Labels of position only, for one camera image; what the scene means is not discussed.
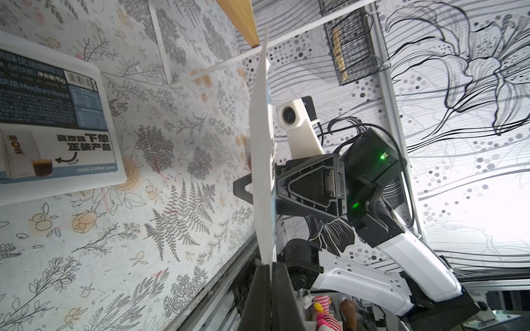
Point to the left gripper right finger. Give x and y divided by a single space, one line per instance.
286 315

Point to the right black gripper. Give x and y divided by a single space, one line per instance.
307 187

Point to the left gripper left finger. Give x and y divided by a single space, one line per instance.
256 315

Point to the blue coffee bag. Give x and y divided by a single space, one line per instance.
57 133
262 160

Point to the blue coffee bag top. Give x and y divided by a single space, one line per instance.
57 133

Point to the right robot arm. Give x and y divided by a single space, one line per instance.
424 293

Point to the wooden two-tier shelf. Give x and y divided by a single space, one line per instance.
241 14

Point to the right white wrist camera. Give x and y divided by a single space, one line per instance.
297 119

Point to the black wire basket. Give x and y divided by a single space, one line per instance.
350 41

